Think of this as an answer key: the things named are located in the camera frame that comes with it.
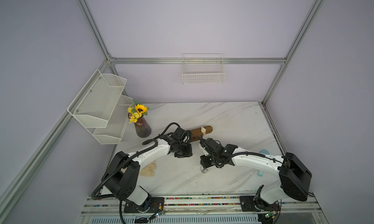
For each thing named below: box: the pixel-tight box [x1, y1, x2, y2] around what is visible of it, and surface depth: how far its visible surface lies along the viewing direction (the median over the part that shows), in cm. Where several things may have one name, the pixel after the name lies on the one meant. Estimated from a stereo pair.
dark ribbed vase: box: [133, 114, 152, 139], surface depth 98 cm
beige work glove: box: [139, 160, 157, 177], surface depth 86 cm
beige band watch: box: [200, 126, 207, 136], surface depth 95 cm
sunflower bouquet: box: [127, 101, 150, 124], surface depth 85 cm
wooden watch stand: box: [189, 125, 213, 143], surface depth 95 cm
